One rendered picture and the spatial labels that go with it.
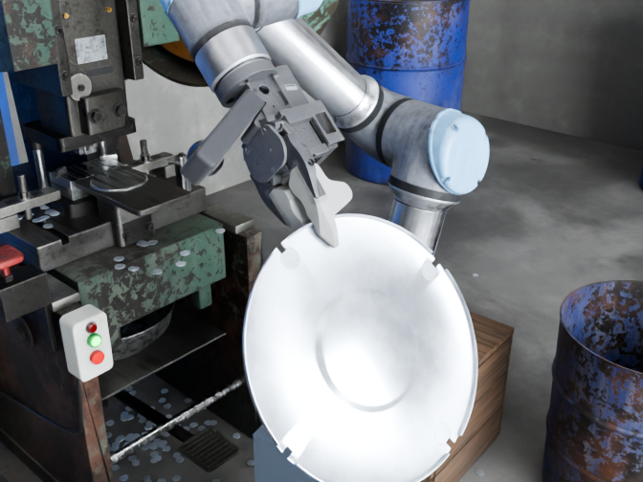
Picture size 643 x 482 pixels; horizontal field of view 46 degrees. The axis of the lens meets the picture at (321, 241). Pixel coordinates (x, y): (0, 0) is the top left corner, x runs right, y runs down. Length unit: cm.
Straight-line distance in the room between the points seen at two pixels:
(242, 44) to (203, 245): 102
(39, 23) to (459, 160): 86
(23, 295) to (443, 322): 91
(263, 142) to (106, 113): 93
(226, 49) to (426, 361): 40
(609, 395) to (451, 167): 79
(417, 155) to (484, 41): 378
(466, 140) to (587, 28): 348
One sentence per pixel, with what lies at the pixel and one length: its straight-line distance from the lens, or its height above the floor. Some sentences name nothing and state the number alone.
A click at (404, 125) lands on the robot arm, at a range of 117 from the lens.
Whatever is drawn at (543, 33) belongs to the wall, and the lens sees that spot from 470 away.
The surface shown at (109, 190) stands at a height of 78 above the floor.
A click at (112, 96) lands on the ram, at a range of 170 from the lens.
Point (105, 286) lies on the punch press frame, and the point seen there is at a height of 61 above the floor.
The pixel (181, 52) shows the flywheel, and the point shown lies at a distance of 200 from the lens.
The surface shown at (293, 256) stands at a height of 105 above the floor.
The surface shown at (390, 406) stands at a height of 90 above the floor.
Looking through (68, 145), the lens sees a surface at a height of 87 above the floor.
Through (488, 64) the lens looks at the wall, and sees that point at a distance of 491.
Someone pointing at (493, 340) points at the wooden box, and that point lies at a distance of 194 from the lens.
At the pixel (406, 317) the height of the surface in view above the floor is 96.
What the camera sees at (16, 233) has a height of 70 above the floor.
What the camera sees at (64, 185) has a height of 77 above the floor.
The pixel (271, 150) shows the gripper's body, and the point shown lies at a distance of 79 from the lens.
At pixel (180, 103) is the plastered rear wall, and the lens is 346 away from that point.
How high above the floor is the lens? 140
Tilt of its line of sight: 26 degrees down
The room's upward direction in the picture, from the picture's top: straight up
